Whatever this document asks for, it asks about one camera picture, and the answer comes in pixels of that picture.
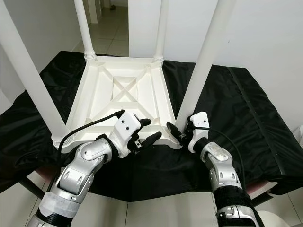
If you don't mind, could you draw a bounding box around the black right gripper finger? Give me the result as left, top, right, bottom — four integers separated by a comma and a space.
167, 122, 183, 141

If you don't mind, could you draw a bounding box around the white plastic table leg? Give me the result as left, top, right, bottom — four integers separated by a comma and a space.
0, 0, 71, 147
175, 0, 237, 131
73, 0, 96, 60
152, 0, 171, 62

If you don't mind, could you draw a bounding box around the pink table corner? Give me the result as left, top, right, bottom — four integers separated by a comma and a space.
249, 182, 277, 194

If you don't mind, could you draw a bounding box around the white rounded fixture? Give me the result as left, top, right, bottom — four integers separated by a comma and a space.
294, 125, 303, 152

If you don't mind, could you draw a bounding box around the white round stool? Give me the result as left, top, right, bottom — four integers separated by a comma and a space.
263, 213, 295, 227

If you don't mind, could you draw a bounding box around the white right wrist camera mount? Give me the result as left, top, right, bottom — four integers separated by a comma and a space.
187, 112, 210, 153

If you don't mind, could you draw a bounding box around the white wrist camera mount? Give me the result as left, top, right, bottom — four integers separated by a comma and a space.
114, 111, 145, 159
187, 112, 210, 153

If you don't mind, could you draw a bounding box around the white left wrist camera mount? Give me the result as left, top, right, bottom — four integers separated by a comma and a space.
114, 111, 145, 159

